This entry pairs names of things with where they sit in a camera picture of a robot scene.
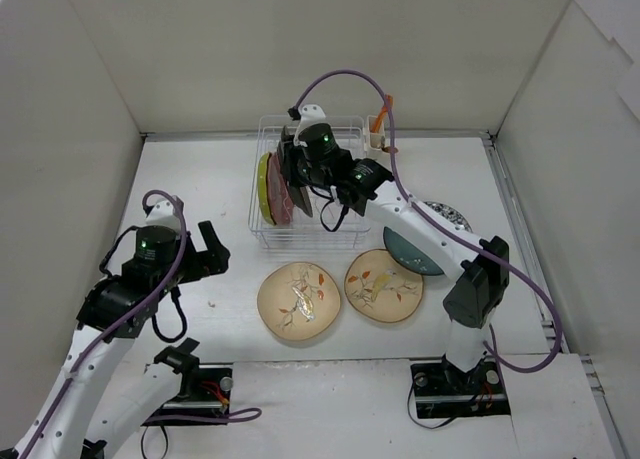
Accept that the brown rimmed cream plate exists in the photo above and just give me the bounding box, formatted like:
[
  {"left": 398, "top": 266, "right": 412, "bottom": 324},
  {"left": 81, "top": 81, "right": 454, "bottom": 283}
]
[{"left": 285, "top": 181, "right": 313, "bottom": 218}]

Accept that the green polka dot plate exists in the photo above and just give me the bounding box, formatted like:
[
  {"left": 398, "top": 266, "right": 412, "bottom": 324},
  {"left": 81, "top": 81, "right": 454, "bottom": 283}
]
[{"left": 256, "top": 152, "right": 275, "bottom": 226}]

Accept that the pink polka dot plate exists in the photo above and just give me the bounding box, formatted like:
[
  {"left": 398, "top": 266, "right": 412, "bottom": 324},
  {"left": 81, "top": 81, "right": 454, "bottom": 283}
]
[{"left": 267, "top": 154, "right": 293, "bottom": 226}]

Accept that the beige bird plate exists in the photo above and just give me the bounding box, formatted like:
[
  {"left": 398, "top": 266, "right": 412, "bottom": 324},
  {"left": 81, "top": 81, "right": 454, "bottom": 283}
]
[
  {"left": 344, "top": 249, "right": 425, "bottom": 324},
  {"left": 256, "top": 262, "right": 342, "bottom": 342}
]

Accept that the dark teal plate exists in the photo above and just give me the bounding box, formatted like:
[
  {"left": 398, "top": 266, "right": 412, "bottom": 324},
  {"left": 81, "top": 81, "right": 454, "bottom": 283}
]
[{"left": 383, "top": 227, "right": 444, "bottom": 276}]

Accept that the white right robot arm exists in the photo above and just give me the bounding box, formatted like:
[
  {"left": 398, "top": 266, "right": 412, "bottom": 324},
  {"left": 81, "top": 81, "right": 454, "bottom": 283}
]
[{"left": 277, "top": 122, "right": 509, "bottom": 391}]

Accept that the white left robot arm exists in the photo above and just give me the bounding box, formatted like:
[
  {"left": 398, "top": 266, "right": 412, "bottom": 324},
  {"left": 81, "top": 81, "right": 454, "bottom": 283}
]
[{"left": 1, "top": 221, "right": 230, "bottom": 458}]

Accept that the white cutlery holder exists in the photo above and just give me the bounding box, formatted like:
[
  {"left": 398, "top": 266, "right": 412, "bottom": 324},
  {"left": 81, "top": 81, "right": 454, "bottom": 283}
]
[{"left": 363, "top": 115, "right": 387, "bottom": 159}]

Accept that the orange plastic fork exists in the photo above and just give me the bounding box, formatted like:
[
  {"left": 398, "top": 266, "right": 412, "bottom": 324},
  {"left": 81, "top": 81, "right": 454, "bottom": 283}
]
[{"left": 370, "top": 94, "right": 394, "bottom": 133}]

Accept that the black white patterned plate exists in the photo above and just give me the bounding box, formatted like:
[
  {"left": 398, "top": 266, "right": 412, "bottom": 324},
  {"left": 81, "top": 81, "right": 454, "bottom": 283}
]
[{"left": 425, "top": 201, "right": 472, "bottom": 232}]

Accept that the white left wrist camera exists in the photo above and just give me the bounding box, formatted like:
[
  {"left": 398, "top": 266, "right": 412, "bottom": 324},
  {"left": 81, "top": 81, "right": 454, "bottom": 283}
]
[{"left": 145, "top": 196, "right": 184, "bottom": 231}]

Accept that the white wire dish rack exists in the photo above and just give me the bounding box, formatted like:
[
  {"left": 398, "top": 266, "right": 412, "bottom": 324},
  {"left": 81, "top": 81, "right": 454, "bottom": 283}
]
[{"left": 248, "top": 115, "right": 369, "bottom": 251}]

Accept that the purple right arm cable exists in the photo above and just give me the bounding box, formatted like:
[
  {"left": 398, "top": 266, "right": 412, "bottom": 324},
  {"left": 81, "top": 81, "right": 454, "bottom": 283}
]
[{"left": 294, "top": 70, "right": 565, "bottom": 376}]

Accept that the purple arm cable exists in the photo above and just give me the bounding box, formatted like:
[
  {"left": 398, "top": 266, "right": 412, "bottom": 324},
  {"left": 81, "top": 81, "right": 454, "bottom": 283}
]
[
  {"left": 14, "top": 189, "right": 262, "bottom": 459},
  {"left": 294, "top": 70, "right": 565, "bottom": 376}
]

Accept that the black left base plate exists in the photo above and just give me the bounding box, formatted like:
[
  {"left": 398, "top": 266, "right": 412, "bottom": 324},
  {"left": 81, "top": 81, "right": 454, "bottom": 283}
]
[{"left": 143, "top": 364, "right": 233, "bottom": 427}]

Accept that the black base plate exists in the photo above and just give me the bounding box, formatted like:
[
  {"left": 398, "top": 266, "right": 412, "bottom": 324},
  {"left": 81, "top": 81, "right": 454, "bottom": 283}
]
[
  {"left": 143, "top": 364, "right": 233, "bottom": 427},
  {"left": 408, "top": 358, "right": 511, "bottom": 427}
]

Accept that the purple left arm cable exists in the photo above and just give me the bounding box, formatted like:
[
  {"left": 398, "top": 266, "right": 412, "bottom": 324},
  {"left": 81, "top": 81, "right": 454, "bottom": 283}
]
[{"left": 14, "top": 189, "right": 262, "bottom": 459}]

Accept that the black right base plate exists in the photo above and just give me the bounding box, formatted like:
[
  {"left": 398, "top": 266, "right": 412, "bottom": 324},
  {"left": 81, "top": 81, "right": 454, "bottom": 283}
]
[{"left": 408, "top": 358, "right": 511, "bottom": 427}]

